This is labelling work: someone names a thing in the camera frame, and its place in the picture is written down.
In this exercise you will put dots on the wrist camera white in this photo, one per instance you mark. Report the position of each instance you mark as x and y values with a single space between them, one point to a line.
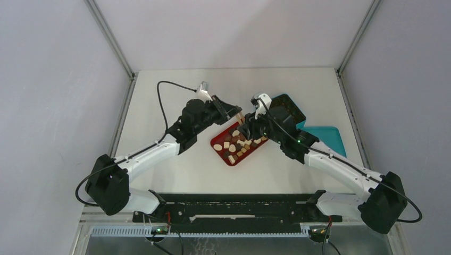
202 92
261 102

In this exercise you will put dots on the teal box lid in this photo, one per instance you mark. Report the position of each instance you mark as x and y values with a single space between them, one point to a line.
330 135

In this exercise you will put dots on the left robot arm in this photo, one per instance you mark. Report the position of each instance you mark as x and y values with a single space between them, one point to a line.
109 182

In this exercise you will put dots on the red chocolate tray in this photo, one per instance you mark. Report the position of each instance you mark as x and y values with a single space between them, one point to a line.
232 146

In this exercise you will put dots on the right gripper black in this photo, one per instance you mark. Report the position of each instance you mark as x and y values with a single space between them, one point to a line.
251 122

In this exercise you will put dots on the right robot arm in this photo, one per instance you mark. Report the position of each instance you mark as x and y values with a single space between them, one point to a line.
376 199

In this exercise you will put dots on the wooden tongs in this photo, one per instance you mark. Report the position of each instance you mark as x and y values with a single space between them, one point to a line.
240 118

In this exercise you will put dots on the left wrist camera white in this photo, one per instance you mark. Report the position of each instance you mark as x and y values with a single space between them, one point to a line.
202 92

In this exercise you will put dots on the teal chocolate box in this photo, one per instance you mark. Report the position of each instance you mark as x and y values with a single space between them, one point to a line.
290 106

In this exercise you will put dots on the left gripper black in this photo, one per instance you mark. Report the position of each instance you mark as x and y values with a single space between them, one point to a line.
225 111

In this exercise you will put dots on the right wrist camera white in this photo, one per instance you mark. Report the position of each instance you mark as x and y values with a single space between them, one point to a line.
261 102

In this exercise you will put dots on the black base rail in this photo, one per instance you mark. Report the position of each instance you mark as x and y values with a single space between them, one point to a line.
233 214

